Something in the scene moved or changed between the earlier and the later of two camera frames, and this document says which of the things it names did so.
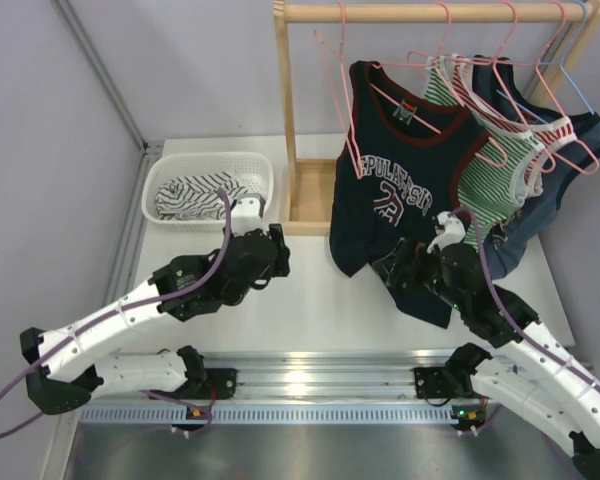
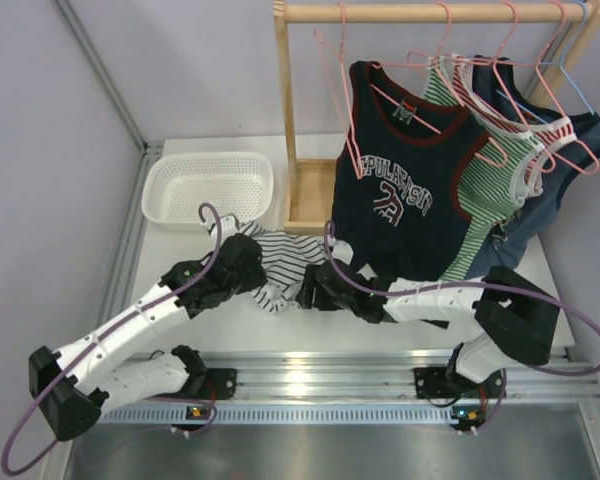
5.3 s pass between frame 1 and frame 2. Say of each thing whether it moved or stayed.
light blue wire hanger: stayed
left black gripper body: stayed
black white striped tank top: moved
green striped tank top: stayed
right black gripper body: moved
